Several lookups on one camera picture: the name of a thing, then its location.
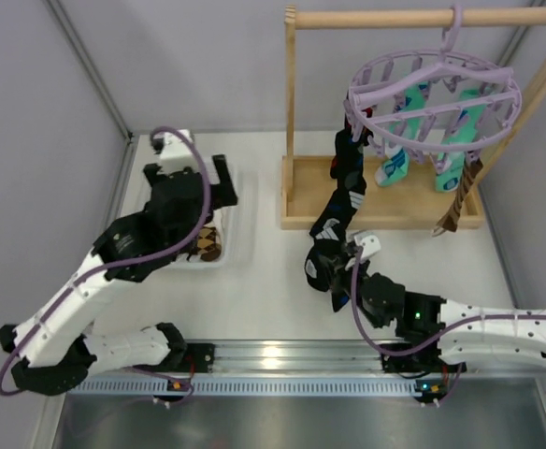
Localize black sport sock blue accents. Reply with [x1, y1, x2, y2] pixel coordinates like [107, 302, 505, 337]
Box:
[304, 239, 346, 312]

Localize black sport sock grey patches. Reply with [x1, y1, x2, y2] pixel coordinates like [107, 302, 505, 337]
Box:
[309, 98, 373, 239]

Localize mint green sport sock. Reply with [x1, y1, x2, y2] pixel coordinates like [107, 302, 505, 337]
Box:
[375, 81, 430, 187]

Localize mint green blue sock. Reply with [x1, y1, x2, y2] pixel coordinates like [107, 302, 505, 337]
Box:
[435, 105, 485, 193]

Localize brown tan striped sock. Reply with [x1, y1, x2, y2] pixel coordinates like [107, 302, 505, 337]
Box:
[432, 159, 483, 237]

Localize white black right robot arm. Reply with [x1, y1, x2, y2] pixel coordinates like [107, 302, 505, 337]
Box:
[327, 249, 546, 372]

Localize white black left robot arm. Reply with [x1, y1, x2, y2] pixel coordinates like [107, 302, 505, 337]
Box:
[0, 154, 238, 397]

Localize purple round clip hanger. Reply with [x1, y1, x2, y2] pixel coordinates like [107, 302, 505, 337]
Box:
[346, 5, 523, 172]

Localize white plastic laundry basket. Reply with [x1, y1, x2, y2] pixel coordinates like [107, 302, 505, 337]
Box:
[113, 164, 258, 271]

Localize brown tan argyle sock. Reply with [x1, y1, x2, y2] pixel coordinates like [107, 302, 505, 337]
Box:
[186, 225, 222, 263]

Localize wooden hanging rack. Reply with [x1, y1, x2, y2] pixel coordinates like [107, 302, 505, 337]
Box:
[281, 7, 546, 231]

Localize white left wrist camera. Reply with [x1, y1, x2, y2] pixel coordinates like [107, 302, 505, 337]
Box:
[151, 132, 198, 175]

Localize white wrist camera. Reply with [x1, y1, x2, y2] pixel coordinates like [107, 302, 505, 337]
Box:
[151, 132, 198, 175]
[351, 230, 381, 259]

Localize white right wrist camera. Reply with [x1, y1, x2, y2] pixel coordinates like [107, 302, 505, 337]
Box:
[351, 230, 381, 259]

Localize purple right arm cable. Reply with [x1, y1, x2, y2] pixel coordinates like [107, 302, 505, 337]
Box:
[351, 252, 546, 360]

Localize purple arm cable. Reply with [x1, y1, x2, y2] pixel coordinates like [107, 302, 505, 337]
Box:
[351, 252, 546, 360]
[0, 125, 214, 398]

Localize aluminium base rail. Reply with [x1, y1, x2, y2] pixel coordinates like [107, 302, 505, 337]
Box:
[175, 340, 546, 376]

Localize grey slotted cable duct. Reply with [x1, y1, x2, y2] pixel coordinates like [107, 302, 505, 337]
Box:
[71, 376, 445, 398]

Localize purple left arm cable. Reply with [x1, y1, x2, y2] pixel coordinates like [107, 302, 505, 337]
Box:
[0, 125, 214, 398]

